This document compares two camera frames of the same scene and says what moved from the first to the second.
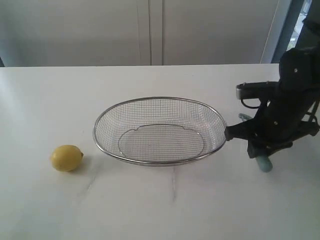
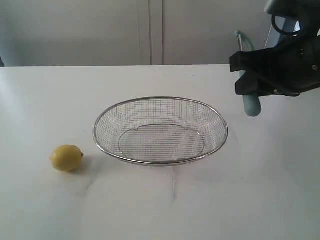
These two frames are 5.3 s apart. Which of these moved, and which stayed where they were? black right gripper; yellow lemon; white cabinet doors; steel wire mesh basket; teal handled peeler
Moved: black right gripper; teal handled peeler
Stayed: white cabinet doors; steel wire mesh basket; yellow lemon
